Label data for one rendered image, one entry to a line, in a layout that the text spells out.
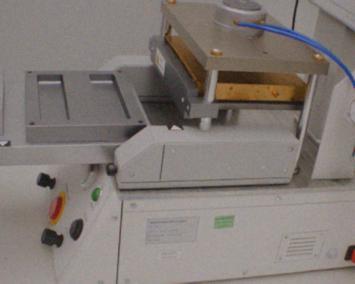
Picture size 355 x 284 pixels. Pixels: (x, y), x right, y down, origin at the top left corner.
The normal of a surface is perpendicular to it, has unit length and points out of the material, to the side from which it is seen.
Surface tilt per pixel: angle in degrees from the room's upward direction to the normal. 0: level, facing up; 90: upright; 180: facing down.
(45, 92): 0
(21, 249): 0
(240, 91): 90
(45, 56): 90
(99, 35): 90
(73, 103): 0
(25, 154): 90
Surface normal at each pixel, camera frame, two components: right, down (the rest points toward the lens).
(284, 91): 0.26, 0.53
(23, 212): 0.13, -0.85
